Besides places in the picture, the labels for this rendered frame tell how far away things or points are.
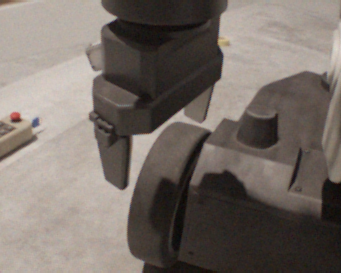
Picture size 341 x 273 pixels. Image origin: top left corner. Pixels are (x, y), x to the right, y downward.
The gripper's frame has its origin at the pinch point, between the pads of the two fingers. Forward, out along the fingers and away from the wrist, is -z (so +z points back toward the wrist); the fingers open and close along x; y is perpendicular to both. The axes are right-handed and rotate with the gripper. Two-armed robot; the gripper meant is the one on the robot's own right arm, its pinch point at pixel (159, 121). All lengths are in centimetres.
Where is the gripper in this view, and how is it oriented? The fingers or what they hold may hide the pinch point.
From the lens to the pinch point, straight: 34.6
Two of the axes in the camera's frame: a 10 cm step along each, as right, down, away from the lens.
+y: 8.0, 4.2, -4.3
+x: -6.0, 5.0, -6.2
